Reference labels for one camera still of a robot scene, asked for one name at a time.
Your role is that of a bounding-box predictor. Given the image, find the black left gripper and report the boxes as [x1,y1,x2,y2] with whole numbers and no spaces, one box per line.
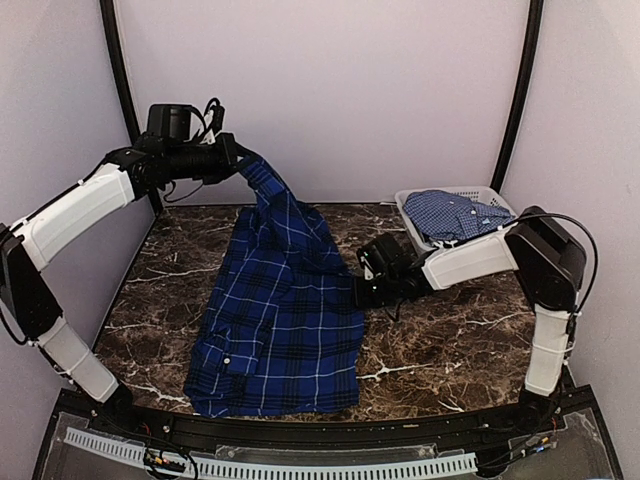
[166,131,258,184]

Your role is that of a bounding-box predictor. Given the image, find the blue plaid long sleeve shirt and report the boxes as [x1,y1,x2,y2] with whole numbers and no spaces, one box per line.
[184,155,365,417]

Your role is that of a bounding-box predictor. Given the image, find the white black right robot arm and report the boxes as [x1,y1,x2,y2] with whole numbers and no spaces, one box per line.
[352,206,599,434]

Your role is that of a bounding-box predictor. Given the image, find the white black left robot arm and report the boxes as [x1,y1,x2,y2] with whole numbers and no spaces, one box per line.
[1,131,153,410]

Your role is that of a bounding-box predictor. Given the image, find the black white garment in basket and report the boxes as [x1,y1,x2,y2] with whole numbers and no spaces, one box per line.
[429,239,462,249]

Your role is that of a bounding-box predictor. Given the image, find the blue small-check shirt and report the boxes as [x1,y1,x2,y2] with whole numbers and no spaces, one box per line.
[403,190,514,241]

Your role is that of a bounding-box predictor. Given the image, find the white plastic laundry basket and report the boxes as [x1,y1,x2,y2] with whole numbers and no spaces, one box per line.
[395,186,517,254]

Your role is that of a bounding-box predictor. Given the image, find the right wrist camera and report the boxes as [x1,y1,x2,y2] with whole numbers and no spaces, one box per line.
[356,233,413,280]

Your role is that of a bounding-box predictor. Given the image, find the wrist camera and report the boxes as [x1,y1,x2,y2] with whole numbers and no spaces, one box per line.
[145,97,225,144]
[356,233,413,280]

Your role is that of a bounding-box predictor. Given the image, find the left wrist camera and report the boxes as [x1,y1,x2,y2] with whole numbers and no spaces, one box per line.
[145,97,225,144]

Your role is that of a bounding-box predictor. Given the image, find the black frame post left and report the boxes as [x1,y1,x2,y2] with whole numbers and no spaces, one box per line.
[98,0,164,215]

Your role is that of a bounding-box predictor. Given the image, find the black frame post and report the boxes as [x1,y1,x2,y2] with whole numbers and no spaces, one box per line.
[98,0,164,215]
[490,0,545,192]

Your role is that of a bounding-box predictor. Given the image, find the white slotted cable duct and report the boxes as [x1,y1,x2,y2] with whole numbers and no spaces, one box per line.
[64,427,477,479]

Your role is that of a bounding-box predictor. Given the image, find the black frame post right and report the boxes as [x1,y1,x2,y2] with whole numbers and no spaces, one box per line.
[490,0,545,192]

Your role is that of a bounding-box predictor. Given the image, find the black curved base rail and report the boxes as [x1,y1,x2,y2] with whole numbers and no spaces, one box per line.
[49,384,610,453]

